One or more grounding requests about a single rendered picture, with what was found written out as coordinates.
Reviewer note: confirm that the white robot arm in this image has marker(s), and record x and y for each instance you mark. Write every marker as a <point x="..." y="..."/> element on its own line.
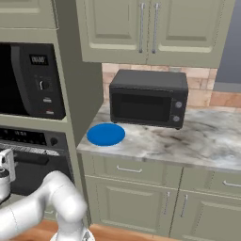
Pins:
<point x="59" y="200"/>

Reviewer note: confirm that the blue round plate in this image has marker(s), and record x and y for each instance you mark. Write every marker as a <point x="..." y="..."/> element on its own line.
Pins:
<point x="105" y="134"/>

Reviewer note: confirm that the toaster oven glass door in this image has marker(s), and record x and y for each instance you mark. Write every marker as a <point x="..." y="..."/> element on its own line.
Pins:
<point x="141" y="107"/>

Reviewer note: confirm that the black toaster oven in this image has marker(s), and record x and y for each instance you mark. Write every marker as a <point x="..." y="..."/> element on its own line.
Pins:
<point x="147" y="81"/>

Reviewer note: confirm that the grey toaster oven knob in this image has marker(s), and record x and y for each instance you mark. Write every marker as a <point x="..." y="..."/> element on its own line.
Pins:
<point x="176" y="118"/>
<point x="179" y="104"/>

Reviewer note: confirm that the black built-in oven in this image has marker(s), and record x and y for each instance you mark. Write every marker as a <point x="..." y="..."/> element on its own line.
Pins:
<point x="34" y="138"/>

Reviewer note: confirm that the black oven door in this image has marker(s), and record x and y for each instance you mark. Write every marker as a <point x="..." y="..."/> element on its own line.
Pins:
<point x="34" y="175"/>

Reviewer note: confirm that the green tall appliance cabinet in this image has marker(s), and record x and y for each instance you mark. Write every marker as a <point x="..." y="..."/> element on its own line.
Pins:
<point x="78" y="94"/>

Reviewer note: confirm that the green drawer front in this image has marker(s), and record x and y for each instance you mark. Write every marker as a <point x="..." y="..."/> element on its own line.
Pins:
<point x="204" y="185"/>
<point x="150" y="171"/>

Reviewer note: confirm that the green base cupboard door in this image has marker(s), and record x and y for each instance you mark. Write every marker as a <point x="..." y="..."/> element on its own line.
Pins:
<point x="213" y="222"/>
<point x="125" y="204"/>

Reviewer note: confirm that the black built-in microwave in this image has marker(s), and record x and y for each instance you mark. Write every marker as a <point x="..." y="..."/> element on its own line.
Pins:
<point x="34" y="94"/>

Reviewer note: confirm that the green cupboard door above microwave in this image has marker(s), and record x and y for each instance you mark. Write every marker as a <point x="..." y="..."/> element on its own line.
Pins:
<point x="25" y="12"/>

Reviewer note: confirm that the green wall cupboard door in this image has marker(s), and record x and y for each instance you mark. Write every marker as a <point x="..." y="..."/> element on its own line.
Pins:
<point x="191" y="28"/>
<point x="109" y="25"/>

